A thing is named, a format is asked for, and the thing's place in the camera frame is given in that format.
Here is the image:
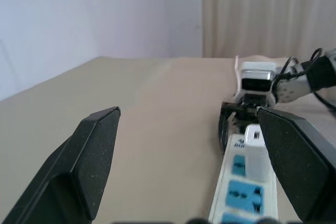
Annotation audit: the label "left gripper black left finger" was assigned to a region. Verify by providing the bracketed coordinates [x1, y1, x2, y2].
[0, 106, 122, 224]

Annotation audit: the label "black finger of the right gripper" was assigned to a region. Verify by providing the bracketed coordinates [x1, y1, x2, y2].
[217, 107, 237, 154]

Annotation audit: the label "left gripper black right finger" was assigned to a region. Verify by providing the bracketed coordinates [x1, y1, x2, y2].
[255, 106, 336, 224]

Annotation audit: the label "white charger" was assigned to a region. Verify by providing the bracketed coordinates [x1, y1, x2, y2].
[245, 123, 271, 180]

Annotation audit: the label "white power strip blue sockets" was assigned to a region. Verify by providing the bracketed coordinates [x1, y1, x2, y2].
[209, 124, 279, 224]

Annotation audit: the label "beige curtain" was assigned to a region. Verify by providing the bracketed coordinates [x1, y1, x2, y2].
[201, 0, 336, 59]

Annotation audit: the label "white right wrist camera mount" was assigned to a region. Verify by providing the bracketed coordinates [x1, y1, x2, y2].
[234, 61, 279, 107]

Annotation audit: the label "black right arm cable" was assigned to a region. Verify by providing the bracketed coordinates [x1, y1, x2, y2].
[270, 47, 336, 111]

